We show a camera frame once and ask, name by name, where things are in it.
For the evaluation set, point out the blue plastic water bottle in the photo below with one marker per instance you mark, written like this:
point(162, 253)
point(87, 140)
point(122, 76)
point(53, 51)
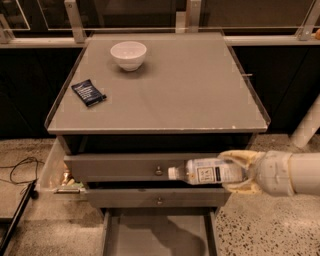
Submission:
point(207, 171)

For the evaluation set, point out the grey bottom drawer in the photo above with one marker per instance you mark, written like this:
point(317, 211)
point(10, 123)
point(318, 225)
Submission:
point(160, 231)

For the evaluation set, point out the grey top drawer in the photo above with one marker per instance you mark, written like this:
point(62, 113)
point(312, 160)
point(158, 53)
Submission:
point(126, 167)

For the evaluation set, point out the grey drawer cabinet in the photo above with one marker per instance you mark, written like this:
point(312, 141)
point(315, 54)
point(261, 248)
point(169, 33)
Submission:
point(188, 84)

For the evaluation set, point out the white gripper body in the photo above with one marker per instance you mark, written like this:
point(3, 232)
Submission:
point(274, 173)

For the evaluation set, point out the clear plastic storage bin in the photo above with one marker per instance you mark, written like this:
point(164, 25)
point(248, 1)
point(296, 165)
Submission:
point(49, 184)

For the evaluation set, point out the grey middle drawer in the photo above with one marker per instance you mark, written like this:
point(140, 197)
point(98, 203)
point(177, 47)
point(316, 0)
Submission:
point(162, 197)

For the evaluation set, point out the white ceramic bowl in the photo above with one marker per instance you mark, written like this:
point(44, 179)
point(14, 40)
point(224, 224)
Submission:
point(129, 55)

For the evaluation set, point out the black floor stand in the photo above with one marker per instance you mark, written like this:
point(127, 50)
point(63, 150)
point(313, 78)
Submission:
point(8, 225)

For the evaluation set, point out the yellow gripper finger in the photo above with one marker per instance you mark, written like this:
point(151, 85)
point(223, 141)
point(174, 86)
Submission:
point(244, 158)
point(248, 187)

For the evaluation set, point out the white metal railing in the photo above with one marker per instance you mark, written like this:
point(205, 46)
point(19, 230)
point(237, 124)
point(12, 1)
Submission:
point(77, 19)

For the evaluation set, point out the grey drawer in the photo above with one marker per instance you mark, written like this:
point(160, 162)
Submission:
point(162, 197)
point(160, 231)
point(126, 167)

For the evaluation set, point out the dark blue snack packet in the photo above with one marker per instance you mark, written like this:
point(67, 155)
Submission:
point(88, 93)

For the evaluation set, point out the white diagonal post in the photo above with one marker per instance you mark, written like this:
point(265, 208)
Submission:
point(308, 126)

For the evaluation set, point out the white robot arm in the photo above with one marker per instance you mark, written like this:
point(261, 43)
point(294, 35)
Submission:
point(304, 172)

